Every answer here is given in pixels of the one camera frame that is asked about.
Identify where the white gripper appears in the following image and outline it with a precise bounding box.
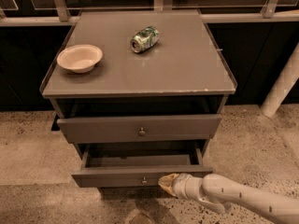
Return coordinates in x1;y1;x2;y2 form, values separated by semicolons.
158;173;206;201

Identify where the grey drawer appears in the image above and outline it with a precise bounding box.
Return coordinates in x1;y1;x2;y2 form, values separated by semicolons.
57;115;221;144
72;150;213;188

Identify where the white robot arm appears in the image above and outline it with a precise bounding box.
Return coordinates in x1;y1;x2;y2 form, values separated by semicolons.
158;45;299;224

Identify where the brass middle drawer knob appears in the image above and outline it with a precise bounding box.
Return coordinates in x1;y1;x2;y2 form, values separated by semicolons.
141;177;148;185

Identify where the brass drawer knob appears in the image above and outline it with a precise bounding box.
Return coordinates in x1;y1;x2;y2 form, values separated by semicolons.
141;177;148;185
138;127;146;136

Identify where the brass top drawer knob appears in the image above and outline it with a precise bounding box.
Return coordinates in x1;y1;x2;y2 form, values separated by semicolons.
138;127;146;136

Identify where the grey top drawer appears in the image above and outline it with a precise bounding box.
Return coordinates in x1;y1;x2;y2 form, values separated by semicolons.
57;115;221;144

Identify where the grey drawer cabinet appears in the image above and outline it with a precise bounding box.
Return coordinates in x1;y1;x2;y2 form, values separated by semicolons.
39;9;237;161

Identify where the green soda can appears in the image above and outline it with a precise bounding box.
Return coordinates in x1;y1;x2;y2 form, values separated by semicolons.
130;26;160;53

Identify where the white bowl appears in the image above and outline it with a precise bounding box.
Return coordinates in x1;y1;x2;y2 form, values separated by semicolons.
57;45;103;74

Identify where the metal railing frame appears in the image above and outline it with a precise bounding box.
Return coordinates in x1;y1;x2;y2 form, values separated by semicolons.
0;0;299;26

